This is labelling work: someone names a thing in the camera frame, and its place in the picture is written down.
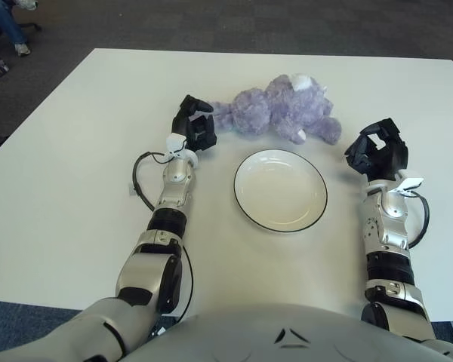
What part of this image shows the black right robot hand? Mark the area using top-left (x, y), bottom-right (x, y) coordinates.
top-left (344, 118), bottom-right (411, 181)

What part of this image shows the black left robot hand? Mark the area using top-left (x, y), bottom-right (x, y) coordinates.
top-left (171, 94), bottom-right (218, 152)

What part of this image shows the purple plush doll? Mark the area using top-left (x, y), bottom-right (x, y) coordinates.
top-left (210, 74), bottom-right (343, 146)

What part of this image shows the white plate with black rim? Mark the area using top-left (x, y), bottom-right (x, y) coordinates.
top-left (233, 149), bottom-right (328, 234)

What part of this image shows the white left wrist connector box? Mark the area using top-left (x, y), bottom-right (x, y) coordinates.
top-left (165, 132), bottom-right (188, 158)

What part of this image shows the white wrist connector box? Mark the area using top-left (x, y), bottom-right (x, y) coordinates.
top-left (390, 176), bottom-right (426, 197)
top-left (165, 132), bottom-right (188, 158)

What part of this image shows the white right wrist connector box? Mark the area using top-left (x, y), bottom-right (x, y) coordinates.
top-left (390, 176), bottom-right (426, 197)

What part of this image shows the grey robot torso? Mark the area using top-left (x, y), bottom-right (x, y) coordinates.
top-left (120, 301), bottom-right (453, 362)

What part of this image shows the person leg in blue jeans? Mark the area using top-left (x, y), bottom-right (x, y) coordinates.
top-left (0, 0), bottom-right (27, 46)

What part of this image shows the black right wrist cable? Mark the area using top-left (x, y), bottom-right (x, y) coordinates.
top-left (407, 190), bottom-right (430, 250)

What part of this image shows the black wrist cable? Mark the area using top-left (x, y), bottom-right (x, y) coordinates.
top-left (132, 151), bottom-right (174, 212)
top-left (407, 190), bottom-right (430, 250)

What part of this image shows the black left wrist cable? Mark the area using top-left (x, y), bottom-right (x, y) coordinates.
top-left (132, 151), bottom-right (174, 212)

